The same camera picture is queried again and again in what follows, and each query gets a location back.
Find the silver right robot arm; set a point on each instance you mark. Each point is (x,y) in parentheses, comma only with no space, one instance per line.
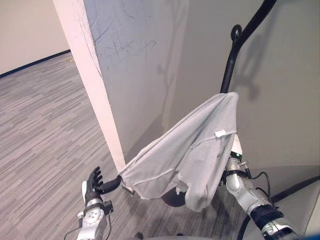
(255,197)

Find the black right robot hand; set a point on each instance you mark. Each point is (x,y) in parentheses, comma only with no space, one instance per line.
(236,147)

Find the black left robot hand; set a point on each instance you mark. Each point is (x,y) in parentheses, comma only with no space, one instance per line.
(95,183)

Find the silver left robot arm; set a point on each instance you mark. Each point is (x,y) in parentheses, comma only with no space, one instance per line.
(94,220)

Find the black clothes rack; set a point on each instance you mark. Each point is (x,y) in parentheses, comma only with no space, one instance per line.
(235,50)

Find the light grey garment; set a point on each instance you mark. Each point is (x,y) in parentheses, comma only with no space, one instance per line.
(185,155)

